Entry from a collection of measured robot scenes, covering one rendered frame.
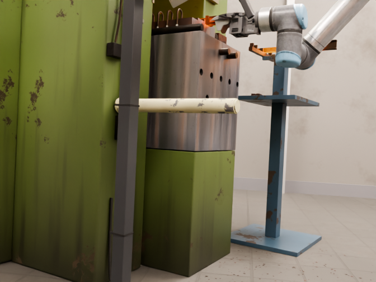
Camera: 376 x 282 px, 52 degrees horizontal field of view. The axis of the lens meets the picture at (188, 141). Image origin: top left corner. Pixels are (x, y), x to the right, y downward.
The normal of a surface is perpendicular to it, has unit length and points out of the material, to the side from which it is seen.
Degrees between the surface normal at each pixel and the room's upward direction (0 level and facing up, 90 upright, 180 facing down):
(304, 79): 90
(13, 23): 90
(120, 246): 90
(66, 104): 90
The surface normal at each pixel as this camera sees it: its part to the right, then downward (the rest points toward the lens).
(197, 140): 0.87, 0.05
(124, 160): -0.50, -0.01
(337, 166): -0.14, 0.01
